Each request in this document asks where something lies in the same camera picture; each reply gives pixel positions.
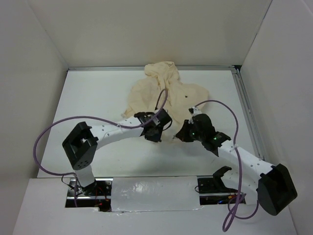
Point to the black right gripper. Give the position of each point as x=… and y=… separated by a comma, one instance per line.
x=183, y=133

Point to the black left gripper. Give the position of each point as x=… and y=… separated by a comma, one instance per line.
x=154, y=138

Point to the cream fabric jacket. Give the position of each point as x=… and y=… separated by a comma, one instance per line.
x=144, y=95

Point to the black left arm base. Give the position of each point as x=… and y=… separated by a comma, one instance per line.
x=100, y=189

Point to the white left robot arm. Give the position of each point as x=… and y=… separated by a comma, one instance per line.
x=84, y=140

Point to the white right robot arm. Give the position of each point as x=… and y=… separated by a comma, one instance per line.
x=273, y=183

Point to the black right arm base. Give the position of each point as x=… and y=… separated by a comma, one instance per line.
x=211, y=185

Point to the white front cardboard panel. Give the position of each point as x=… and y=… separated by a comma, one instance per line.
x=173, y=211

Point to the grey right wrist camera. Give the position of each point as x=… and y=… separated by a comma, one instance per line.
x=194, y=111

